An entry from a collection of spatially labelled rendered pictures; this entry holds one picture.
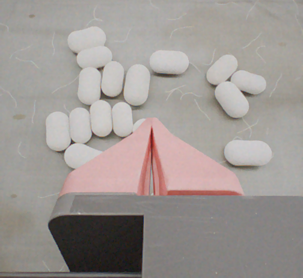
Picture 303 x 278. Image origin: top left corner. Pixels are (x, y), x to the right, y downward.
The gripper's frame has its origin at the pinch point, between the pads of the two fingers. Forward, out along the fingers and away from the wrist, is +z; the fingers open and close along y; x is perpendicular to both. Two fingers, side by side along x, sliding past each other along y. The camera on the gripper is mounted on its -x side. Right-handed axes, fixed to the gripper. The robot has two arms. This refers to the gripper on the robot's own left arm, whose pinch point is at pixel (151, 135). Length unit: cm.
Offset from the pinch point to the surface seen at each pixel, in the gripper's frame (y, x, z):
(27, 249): 9.9, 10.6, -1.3
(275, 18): -12.9, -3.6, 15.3
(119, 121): 2.7, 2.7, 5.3
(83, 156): 5.3, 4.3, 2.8
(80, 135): 5.9, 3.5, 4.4
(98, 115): 4.4, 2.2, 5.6
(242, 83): -8.0, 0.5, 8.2
